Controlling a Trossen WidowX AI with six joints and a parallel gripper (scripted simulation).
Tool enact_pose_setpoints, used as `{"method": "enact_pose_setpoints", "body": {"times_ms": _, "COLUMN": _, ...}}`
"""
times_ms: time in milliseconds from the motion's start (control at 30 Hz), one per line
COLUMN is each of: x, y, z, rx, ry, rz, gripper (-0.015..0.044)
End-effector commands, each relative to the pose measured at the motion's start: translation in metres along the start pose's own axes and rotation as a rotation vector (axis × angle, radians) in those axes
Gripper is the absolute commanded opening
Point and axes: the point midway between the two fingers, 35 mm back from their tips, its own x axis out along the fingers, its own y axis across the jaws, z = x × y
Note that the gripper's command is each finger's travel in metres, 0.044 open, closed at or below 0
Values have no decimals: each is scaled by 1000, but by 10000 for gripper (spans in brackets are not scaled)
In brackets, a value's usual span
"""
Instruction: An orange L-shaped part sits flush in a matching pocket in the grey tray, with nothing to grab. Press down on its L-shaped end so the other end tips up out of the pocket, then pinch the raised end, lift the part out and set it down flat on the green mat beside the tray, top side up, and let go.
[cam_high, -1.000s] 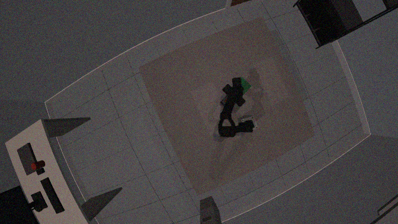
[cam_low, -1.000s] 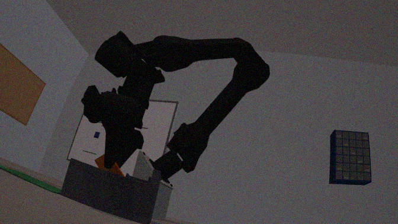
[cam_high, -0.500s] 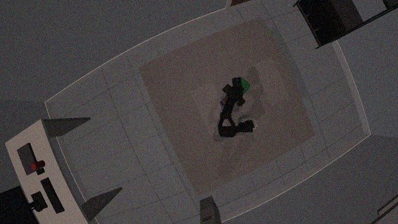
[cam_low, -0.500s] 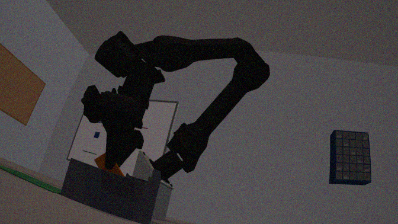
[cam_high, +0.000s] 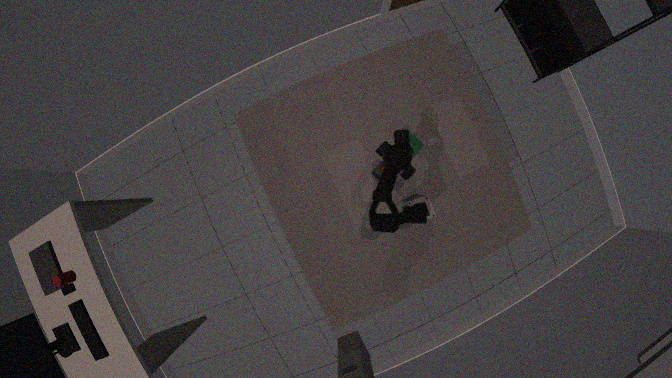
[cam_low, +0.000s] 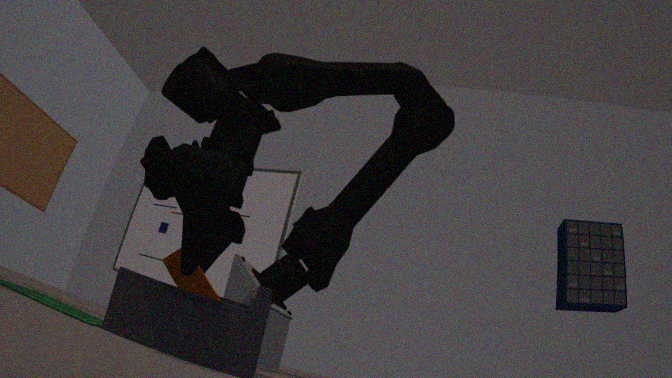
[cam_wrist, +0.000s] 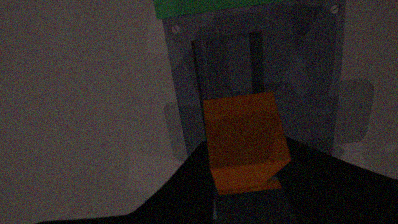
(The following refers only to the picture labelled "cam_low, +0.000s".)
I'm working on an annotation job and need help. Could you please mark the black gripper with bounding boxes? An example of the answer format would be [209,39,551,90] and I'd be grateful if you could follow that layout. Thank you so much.
[165,131,256,277]

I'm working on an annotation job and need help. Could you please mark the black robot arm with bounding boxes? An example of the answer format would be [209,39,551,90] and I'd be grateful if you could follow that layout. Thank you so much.
[140,47,455,310]

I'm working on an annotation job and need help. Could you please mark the orange l-shaped part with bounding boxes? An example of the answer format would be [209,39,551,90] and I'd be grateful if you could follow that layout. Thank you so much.
[162,248,221,301]

